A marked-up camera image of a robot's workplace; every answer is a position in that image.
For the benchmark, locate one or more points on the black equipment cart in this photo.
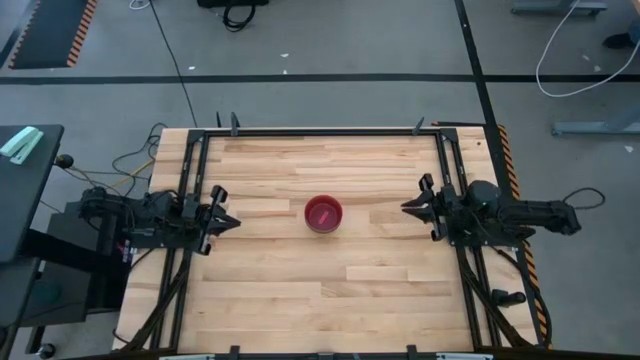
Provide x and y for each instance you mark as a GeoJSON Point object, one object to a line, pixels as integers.
{"type": "Point", "coordinates": [75, 280]}

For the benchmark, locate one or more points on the mint green stapler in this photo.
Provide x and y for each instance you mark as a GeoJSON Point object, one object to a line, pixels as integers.
{"type": "Point", "coordinates": [21, 144]}

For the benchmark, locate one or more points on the grey table foot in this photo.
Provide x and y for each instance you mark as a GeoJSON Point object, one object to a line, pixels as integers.
{"type": "Point", "coordinates": [595, 129]}
{"type": "Point", "coordinates": [555, 7]}

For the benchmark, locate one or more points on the person's shoe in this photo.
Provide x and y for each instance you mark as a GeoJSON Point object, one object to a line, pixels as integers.
{"type": "Point", "coordinates": [619, 41]}

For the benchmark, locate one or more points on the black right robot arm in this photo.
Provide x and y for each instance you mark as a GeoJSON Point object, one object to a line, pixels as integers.
{"type": "Point", "coordinates": [530, 215]}

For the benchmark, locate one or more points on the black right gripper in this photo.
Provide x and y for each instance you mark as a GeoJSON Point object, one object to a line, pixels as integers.
{"type": "Point", "coordinates": [447, 215]}

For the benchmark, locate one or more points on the pink plastic bowl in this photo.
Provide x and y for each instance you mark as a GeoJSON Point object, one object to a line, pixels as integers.
{"type": "Point", "coordinates": [323, 214]}

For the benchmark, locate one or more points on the orange black hazard tape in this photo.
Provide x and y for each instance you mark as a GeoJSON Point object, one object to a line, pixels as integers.
{"type": "Point", "coordinates": [506, 160]}

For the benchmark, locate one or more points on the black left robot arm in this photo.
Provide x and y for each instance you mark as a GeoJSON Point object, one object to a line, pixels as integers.
{"type": "Point", "coordinates": [130, 212]}

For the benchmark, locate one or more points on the black mat with striped edges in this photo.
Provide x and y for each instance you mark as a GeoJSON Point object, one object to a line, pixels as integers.
{"type": "Point", "coordinates": [50, 32]}

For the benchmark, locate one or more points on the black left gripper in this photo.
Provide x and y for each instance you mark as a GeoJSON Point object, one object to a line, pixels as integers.
{"type": "Point", "coordinates": [192, 215]}

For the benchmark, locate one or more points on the black side table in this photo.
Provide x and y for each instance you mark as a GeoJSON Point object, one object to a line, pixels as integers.
{"type": "Point", "coordinates": [25, 200]}

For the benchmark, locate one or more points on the black table frame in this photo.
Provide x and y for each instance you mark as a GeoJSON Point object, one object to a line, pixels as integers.
{"type": "Point", "coordinates": [320, 133]}

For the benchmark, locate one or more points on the black caster wheel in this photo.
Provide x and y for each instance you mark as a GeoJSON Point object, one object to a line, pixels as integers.
{"type": "Point", "coordinates": [46, 351]}

